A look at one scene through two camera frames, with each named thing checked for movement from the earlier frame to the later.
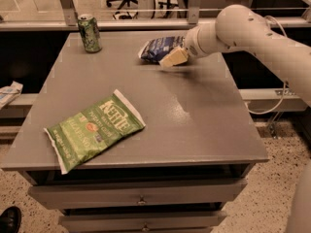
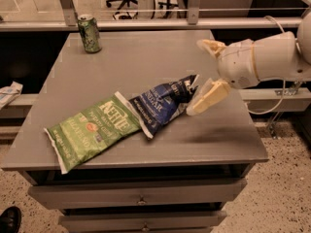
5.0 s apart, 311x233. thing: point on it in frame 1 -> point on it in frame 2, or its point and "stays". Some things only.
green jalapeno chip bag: (94, 128) stays
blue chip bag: (155, 49) -> (162, 103)
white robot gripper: (193, 47) -> (237, 65)
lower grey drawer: (141, 220) stays
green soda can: (90, 33) stays
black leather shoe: (10, 219) stays
